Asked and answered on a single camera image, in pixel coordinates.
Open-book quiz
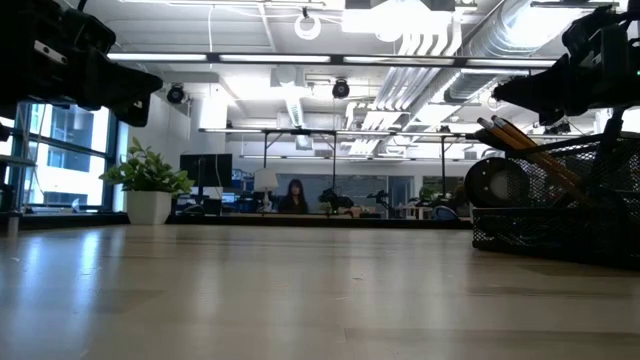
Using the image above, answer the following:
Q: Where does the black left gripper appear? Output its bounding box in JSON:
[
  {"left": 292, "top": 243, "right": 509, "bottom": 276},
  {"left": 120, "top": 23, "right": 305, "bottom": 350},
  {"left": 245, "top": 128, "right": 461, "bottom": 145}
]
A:
[{"left": 0, "top": 0, "right": 164, "bottom": 127}]

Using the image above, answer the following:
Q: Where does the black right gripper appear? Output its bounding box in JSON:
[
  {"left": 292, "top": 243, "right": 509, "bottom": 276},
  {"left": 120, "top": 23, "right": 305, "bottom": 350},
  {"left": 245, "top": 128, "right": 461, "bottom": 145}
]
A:
[{"left": 492, "top": 4, "right": 640, "bottom": 126}]

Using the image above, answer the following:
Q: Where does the black marker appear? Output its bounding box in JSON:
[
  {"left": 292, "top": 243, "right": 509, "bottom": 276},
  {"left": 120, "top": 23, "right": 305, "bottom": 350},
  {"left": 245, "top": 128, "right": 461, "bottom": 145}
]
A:
[{"left": 602, "top": 107, "right": 627, "bottom": 149}]

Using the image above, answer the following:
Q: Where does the black computer monitor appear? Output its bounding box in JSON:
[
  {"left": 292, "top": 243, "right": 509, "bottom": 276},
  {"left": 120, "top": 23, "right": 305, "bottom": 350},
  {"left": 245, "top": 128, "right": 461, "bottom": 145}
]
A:
[{"left": 179, "top": 153, "right": 234, "bottom": 189}]

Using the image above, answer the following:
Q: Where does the green potted plant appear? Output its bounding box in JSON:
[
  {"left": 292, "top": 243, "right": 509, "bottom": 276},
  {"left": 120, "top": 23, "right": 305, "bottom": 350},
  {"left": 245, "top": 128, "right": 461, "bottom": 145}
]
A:
[{"left": 98, "top": 136, "right": 196, "bottom": 226}]

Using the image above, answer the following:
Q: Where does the white shade table lamp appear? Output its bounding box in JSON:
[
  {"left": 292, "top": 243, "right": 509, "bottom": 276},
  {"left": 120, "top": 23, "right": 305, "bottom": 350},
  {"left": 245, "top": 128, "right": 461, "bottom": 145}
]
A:
[{"left": 253, "top": 167, "right": 280, "bottom": 212}]

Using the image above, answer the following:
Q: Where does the person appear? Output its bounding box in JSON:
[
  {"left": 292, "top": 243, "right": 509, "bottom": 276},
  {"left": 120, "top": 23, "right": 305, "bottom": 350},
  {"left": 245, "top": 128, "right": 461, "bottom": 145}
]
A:
[{"left": 277, "top": 178, "right": 310, "bottom": 215}]

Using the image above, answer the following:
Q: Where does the silver ventilation duct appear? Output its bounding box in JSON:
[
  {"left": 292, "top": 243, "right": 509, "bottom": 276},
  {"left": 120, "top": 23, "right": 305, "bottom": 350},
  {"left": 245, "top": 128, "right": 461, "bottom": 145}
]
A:
[{"left": 442, "top": 0, "right": 571, "bottom": 104}]

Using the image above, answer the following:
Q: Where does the background station frame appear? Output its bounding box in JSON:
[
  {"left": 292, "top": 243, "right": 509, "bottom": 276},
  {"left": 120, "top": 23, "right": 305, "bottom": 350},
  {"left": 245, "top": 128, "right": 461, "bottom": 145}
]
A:
[{"left": 204, "top": 127, "right": 476, "bottom": 201}]

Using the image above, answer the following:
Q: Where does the white ring light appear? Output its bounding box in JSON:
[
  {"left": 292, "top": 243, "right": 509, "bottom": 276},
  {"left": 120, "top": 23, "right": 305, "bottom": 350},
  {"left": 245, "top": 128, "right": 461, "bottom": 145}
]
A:
[{"left": 293, "top": 5, "right": 323, "bottom": 42}]

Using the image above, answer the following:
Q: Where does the black table frame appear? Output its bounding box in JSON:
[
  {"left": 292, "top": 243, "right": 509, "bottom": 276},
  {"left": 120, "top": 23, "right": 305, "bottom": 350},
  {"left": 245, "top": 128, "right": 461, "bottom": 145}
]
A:
[{"left": 19, "top": 212, "right": 474, "bottom": 231}]

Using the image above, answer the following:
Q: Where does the overhead rail with light strips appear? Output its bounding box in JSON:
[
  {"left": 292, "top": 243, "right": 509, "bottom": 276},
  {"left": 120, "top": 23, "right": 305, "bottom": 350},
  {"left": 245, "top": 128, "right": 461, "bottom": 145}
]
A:
[{"left": 107, "top": 48, "right": 559, "bottom": 71}]

